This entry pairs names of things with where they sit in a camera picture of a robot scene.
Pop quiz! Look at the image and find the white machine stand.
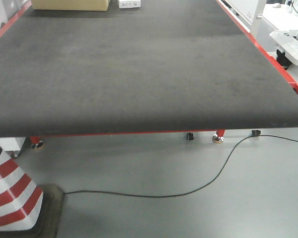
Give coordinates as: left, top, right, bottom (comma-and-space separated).
223, 0, 298, 83

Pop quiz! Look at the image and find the left red-white traffic cone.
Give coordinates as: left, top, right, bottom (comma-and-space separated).
0, 148, 68, 238

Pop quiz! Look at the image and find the black floor cable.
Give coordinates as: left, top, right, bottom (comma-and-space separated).
64, 134, 298, 198

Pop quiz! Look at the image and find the white long carton box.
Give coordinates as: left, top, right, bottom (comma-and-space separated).
117, 0, 141, 9

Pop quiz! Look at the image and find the black conveyor belt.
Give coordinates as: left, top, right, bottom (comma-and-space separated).
0, 0, 298, 137

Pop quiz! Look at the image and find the brown cardboard box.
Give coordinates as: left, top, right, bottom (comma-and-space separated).
31, 0, 111, 11

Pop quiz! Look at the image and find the red conveyor frame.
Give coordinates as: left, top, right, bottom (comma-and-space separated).
0, 0, 298, 151

